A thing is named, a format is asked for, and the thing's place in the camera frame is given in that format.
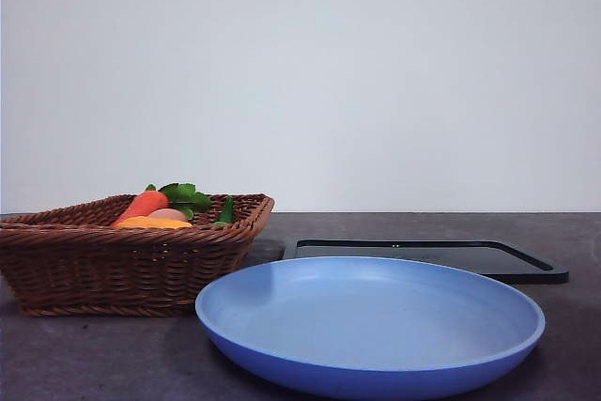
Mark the yellow corn cob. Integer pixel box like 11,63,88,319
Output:
115,215,194,230

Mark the blue round plate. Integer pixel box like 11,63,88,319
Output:
194,255,547,401

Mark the brown wicker basket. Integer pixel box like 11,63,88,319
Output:
0,193,277,318

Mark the green vegetable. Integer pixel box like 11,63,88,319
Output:
210,195,236,226

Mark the brown egg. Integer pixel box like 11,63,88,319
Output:
147,208,190,224

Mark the orange carrot with green leaves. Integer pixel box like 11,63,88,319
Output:
110,183,213,228

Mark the black rectangular tray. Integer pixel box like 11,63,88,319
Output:
281,239,571,285

